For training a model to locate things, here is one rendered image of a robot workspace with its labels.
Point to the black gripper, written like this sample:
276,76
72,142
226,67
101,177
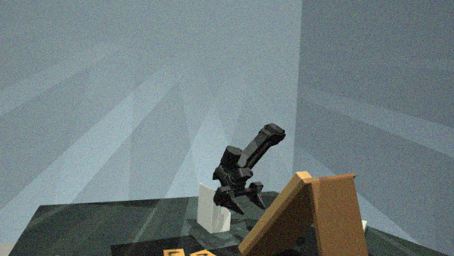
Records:
225,195

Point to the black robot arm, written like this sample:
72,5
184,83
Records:
241,163

